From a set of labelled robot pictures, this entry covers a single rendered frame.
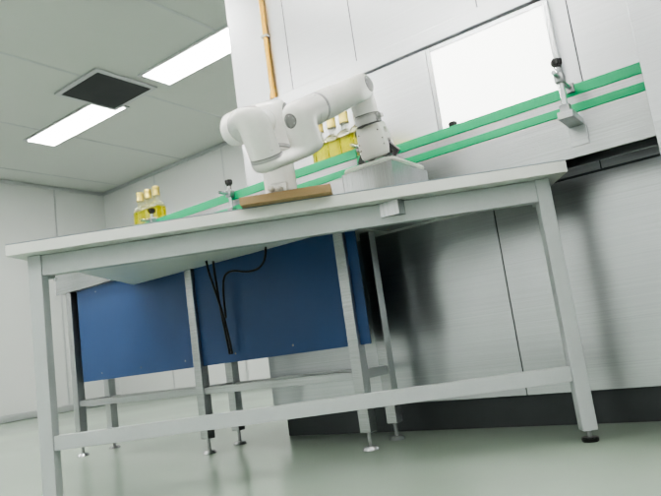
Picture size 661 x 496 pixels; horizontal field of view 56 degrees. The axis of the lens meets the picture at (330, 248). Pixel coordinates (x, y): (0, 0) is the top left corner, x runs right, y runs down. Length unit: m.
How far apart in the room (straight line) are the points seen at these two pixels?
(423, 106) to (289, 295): 0.82
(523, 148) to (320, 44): 1.08
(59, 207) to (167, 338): 5.90
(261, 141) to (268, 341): 0.91
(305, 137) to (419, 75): 0.81
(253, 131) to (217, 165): 5.64
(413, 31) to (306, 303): 1.06
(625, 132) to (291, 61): 1.43
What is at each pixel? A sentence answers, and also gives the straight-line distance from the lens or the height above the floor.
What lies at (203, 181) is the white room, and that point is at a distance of 7.38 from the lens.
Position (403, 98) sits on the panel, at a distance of 2.33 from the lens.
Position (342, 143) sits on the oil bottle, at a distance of 2.25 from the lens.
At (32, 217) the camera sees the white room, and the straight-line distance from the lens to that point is 8.25.
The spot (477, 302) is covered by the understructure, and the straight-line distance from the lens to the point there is 2.16.
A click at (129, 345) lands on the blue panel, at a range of 2.88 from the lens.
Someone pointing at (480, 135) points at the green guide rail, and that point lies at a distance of 1.99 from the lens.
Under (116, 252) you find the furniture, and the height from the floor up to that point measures 0.69.
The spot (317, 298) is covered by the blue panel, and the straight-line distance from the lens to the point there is 2.13.
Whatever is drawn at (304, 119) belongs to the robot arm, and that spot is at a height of 0.91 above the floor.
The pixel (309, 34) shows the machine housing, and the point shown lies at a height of 1.60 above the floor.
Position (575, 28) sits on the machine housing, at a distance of 2.20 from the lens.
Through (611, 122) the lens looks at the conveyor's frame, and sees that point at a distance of 1.86.
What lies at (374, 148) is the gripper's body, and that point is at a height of 0.90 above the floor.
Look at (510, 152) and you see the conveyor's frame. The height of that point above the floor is 0.82.
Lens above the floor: 0.34
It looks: 9 degrees up
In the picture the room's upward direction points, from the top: 8 degrees counter-clockwise
